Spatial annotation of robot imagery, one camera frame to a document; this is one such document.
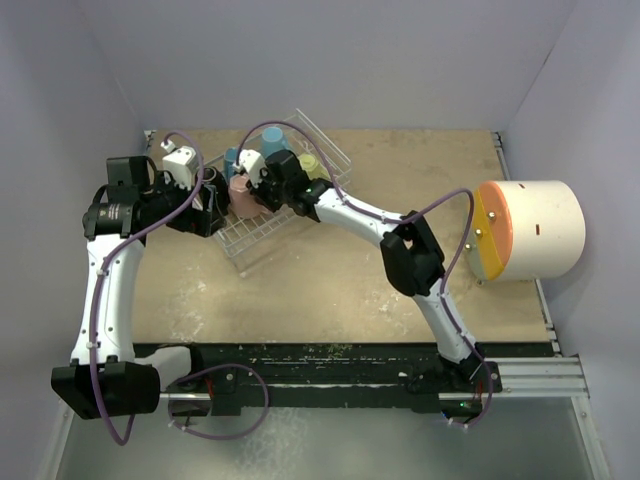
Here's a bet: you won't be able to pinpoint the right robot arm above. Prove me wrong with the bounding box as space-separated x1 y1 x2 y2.
236 149 497 395

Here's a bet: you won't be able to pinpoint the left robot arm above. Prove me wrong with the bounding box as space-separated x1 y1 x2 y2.
51 147 230 419

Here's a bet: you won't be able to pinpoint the dark blue mug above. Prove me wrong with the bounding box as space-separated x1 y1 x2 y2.
224 147 245 182

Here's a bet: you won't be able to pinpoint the purple cable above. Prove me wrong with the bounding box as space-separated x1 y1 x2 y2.
88 130 271 446
236 119 493 432

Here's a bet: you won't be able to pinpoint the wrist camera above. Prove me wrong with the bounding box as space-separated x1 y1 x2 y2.
234 149 265 188
161 140 198 190

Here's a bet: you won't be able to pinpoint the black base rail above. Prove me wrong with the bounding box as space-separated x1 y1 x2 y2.
134 342 503 417

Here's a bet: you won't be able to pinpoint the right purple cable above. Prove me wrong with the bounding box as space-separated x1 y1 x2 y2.
236 119 493 432

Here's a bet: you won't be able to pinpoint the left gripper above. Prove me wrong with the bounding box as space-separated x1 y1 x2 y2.
141 172 225 237

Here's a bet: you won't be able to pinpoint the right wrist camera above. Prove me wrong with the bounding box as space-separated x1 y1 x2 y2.
234 149 265 188

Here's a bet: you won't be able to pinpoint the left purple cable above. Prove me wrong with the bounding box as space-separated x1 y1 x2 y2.
88 130 271 446

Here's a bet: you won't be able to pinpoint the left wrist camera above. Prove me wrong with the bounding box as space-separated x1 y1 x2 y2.
161 140 198 190

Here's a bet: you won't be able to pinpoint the black mug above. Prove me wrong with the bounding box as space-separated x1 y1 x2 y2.
200 167 230 215

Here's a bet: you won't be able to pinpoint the white cylinder orange lid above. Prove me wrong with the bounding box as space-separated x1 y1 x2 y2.
465 180 586 282

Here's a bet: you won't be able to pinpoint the light blue mug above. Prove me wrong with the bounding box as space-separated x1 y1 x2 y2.
260 126 291 158

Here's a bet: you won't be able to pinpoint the white wire dish rack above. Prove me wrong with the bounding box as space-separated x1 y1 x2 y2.
209 110 352 276

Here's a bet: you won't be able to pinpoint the pink mug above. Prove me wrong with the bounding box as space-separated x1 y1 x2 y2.
228 174 270 219

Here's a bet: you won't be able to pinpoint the yellow-green mug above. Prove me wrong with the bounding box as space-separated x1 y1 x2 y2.
298 153 330 181

